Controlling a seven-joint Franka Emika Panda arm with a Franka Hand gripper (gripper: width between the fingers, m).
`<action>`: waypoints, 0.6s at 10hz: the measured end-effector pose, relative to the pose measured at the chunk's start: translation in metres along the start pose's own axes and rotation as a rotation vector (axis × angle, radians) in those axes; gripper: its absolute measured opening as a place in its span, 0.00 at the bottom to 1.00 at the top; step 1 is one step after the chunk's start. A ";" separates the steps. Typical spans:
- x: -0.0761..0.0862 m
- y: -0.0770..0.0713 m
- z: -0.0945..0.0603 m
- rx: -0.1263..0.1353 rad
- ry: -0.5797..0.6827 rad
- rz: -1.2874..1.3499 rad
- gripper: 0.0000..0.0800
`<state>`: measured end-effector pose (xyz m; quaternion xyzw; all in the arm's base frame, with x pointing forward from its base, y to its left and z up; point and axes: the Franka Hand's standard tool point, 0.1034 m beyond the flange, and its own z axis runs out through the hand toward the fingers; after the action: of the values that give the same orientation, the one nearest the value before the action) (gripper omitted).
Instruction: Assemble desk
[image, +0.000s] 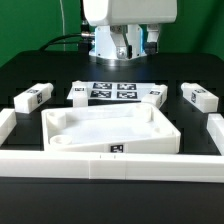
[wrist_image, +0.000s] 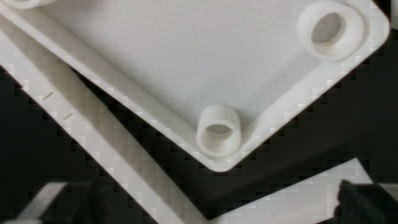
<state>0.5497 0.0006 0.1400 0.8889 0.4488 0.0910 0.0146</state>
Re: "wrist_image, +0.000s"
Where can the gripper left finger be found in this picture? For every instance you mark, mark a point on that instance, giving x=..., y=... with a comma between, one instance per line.
x=35, y=210

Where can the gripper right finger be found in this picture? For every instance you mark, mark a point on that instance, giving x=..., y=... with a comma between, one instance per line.
x=369, y=203

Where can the white desk tabletop tray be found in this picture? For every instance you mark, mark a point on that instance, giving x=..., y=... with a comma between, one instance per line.
x=214, y=64

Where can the white U-shaped fence frame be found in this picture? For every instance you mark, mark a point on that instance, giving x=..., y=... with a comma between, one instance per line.
x=333, y=146

